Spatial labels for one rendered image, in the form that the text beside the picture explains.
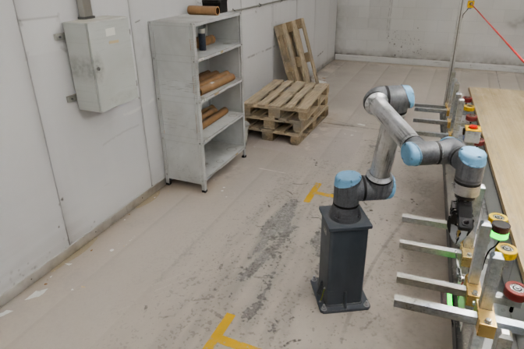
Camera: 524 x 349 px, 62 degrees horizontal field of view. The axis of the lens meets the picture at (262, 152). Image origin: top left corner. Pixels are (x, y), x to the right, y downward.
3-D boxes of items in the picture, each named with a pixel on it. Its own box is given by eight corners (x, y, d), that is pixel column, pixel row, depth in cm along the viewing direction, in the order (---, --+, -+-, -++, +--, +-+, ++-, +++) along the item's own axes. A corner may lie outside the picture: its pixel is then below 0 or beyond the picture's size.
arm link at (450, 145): (431, 135, 168) (447, 148, 157) (460, 134, 169) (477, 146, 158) (428, 157, 172) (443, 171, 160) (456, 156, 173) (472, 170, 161)
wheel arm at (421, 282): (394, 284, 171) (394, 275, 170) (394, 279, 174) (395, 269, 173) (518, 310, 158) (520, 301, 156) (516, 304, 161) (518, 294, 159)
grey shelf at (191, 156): (166, 185, 427) (146, 21, 364) (211, 150, 502) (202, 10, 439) (205, 192, 410) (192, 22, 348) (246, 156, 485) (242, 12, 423)
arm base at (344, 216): (333, 225, 250) (334, 210, 246) (325, 208, 267) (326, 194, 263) (365, 223, 251) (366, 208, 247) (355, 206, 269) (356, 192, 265)
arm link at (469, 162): (478, 143, 157) (494, 155, 148) (472, 174, 162) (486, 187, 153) (453, 145, 156) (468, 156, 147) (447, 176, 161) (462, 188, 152)
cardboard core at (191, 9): (186, 5, 402) (215, 6, 391) (191, 5, 409) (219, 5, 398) (187, 15, 405) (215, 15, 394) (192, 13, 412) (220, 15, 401)
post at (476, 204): (456, 280, 194) (476, 185, 174) (456, 276, 197) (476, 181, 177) (465, 282, 193) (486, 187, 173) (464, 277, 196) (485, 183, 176)
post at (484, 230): (458, 326, 173) (481, 223, 154) (458, 319, 176) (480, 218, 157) (468, 327, 172) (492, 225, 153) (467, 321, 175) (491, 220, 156)
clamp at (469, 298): (465, 305, 161) (467, 294, 159) (462, 282, 172) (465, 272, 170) (482, 308, 159) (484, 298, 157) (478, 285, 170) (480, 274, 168)
